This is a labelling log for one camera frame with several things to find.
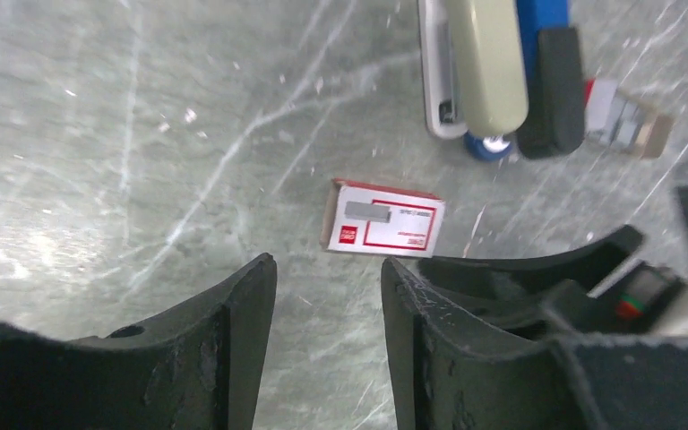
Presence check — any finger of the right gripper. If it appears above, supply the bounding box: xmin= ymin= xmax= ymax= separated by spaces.
xmin=517 ymin=27 xmax=586 ymax=159

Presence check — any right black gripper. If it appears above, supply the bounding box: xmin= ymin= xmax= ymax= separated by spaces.
xmin=417 ymin=185 xmax=688 ymax=336

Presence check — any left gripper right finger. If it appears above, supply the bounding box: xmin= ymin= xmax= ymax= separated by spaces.
xmin=381 ymin=259 xmax=688 ymax=429

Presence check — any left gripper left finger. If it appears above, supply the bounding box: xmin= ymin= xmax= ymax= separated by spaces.
xmin=0 ymin=254 xmax=277 ymax=429

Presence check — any red white staple box sleeve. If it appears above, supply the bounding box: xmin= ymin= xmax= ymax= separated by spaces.
xmin=320 ymin=178 xmax=445 ymax=258

